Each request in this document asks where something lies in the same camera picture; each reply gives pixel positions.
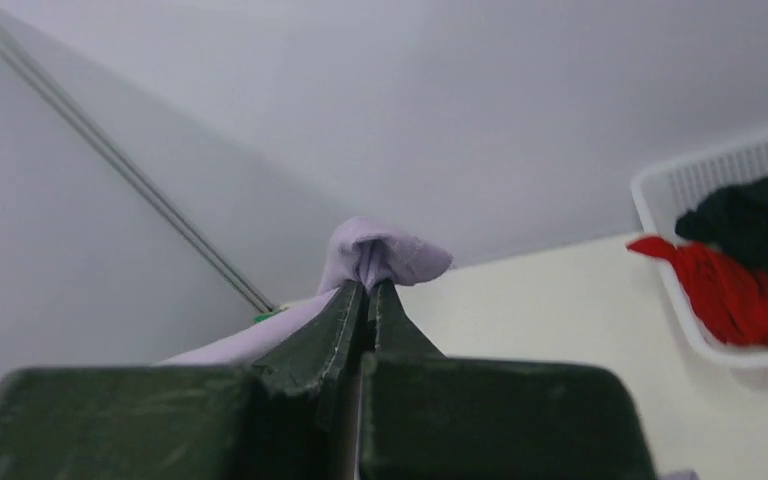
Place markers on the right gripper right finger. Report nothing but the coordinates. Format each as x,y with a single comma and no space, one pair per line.
424,415

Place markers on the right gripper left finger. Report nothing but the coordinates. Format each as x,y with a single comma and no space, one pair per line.
285,416

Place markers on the purple t shirt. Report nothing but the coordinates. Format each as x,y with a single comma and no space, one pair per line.
360,251

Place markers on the folded green t shirt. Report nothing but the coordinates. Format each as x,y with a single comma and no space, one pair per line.
265,316

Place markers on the white plastic basket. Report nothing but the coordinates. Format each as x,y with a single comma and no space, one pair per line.
662,192

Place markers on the red t shirt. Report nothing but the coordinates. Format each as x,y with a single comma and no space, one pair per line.
730,300

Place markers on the black t shirt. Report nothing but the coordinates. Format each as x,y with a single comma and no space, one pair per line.
733,218

